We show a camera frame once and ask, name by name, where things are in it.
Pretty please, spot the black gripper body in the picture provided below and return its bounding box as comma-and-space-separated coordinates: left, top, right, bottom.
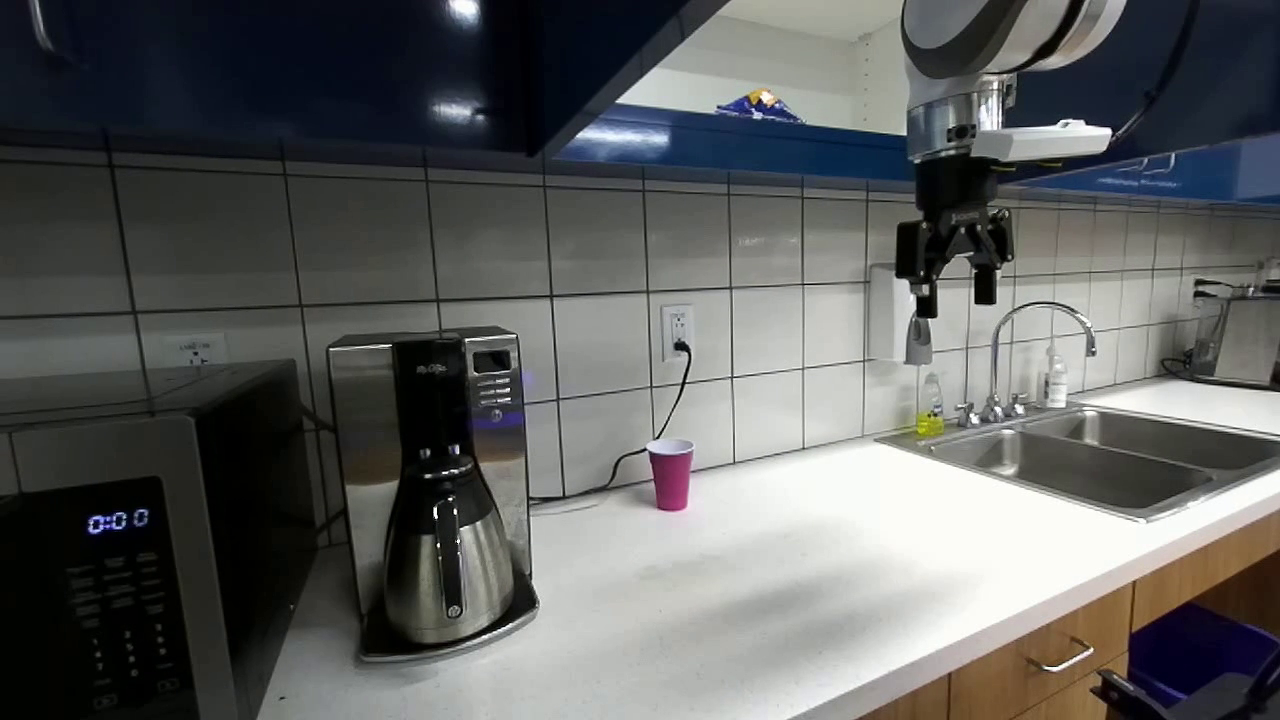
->
912, 156, 1003, 239

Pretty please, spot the blue chip snack bag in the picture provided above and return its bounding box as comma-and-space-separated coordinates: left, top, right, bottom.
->
715, 89, 802, 128

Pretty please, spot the blue cabinet door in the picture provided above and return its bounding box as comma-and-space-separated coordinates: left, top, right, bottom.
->
510, 0, 733, 160

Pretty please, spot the chrome gooseneck faucet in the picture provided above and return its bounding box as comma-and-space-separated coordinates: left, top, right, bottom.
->
981, 295, 1103, 422

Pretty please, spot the yellow dish soap bottle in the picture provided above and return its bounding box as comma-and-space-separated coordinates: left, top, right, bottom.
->
907, 359, 950, 445

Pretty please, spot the small white bottle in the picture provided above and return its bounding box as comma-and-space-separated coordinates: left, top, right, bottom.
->
1038, 349, 1077, 410

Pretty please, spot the stainless steel sink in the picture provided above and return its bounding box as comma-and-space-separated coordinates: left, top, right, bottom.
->
899, 404, 1280, 523

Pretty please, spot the pink plastic cup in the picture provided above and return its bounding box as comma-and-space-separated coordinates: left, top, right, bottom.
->
642, 434, 698, 514

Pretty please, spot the wooden drawer front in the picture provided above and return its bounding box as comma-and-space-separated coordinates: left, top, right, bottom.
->
948, 583, 1135, 720

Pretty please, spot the blue plastic bin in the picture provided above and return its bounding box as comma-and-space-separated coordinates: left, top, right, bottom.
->
1127, 600, 1280, 712

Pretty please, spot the black steel coffee maker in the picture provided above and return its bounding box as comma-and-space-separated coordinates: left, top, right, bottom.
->
325, 325, 543, 666

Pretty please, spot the stainless steel carafe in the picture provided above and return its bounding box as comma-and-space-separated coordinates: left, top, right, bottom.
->
380, 463, 519, 653

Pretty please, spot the black microwave oven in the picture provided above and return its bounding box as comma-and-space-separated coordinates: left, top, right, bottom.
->
0, 355, 318, 720

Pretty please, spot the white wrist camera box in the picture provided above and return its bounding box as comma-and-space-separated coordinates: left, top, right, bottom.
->
993, 114, 1114, 166

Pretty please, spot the white wall outlet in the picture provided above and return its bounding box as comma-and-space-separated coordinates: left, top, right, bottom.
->
657, 299, 698, 369
174, 336, 225, 380

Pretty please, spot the black power cord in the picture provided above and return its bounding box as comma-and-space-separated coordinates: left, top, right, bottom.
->
531, 341, 695, 505

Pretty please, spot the metal drawer handle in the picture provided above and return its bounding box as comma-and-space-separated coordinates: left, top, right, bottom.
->
1023, 635, 1098, 678

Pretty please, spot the blue wall cabinet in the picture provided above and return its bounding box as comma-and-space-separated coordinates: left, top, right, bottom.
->
0, 0, 1280, 212

